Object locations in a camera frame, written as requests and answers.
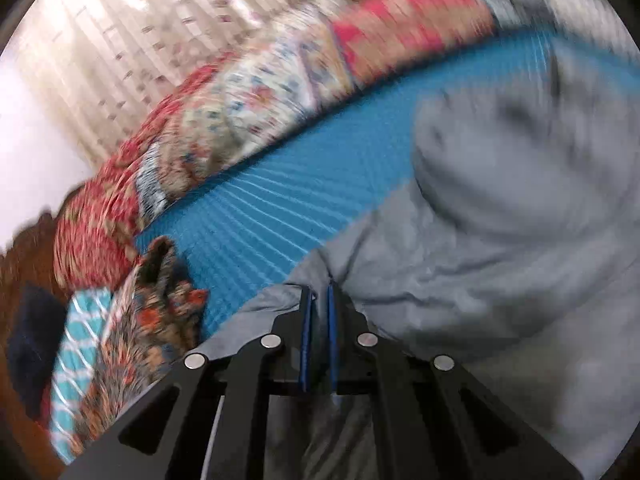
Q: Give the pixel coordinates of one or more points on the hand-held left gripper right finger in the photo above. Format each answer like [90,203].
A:
[332,335]

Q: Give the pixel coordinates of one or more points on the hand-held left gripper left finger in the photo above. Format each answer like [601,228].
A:
[305,330]

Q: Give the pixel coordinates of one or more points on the grey garment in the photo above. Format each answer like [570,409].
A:
[500,260]

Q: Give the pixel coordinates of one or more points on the blue ribbed mat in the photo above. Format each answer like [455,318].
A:
[280,200]

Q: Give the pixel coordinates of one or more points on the dark floral patterned cloth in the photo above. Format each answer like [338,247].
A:
[145,330]

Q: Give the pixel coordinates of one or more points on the red floral patterned quilt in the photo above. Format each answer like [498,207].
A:
[215,125]

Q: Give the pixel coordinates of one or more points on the teal white lattice cloth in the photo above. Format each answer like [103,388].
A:
[77,355]

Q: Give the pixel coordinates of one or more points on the dark navy cloth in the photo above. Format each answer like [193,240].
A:
[35,345]

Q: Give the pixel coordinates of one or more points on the brown wooden furniture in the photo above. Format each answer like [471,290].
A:
[25,270]

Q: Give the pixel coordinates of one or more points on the beige patterned curtain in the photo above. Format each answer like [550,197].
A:
[125,35]

